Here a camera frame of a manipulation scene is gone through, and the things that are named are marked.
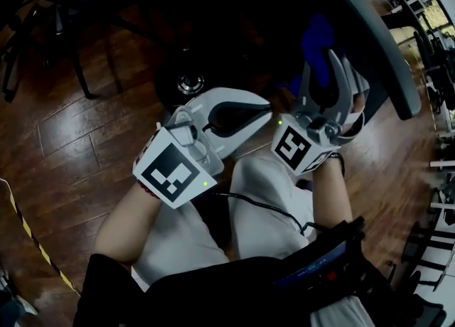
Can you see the black chair armrest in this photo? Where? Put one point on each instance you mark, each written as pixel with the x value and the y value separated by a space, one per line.
pixel 377 34

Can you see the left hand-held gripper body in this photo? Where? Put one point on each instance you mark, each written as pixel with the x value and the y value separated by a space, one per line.
pixel 170 176

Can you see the black wristband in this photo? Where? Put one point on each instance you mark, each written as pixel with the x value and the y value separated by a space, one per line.
pixel 342 163

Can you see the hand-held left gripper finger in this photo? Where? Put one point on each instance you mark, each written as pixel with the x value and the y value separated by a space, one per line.
pixel 241 137
pixel 231 94

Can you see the person's right hand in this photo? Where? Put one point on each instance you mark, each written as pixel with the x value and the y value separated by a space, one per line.
pixel 358 102

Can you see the person's right forearm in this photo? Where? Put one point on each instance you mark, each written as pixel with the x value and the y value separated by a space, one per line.
pixel 330 194

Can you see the black mesh office chair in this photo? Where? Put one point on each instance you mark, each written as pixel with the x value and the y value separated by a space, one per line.
pixel 249 5

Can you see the black monitor screen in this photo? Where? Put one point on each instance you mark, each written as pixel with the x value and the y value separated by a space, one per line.
pixel 313 268

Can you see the blue cloth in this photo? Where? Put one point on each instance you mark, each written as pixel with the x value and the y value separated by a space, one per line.
pixel 316 44

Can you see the person's purple shoe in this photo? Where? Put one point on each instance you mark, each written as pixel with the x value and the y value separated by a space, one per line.
pixel 305 185

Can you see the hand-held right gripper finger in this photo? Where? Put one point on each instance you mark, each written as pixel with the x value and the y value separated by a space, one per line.
pixel 344 87
pixel 305 87

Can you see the white office desk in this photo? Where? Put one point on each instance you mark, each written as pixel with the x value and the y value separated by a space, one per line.
pixel 409 34

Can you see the grey plastic bag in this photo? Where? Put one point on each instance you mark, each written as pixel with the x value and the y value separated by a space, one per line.
pixel 14 308

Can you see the person wearing black headset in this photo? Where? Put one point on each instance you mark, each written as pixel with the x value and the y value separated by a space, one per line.
pixel 177 290

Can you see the yellow black striped floor tape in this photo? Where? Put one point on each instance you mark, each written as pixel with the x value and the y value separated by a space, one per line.
pixel 32 237

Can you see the person's white trousers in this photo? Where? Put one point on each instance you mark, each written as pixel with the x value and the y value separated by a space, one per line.
pixel 256 194

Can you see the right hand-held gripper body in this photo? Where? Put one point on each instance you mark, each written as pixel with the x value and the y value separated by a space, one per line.
pixel 291 148

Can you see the white metal rack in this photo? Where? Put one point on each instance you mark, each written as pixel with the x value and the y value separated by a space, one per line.
pixel 442 222

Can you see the person's left forearm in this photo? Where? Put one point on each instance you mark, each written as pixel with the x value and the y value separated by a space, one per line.
pixel 124 226

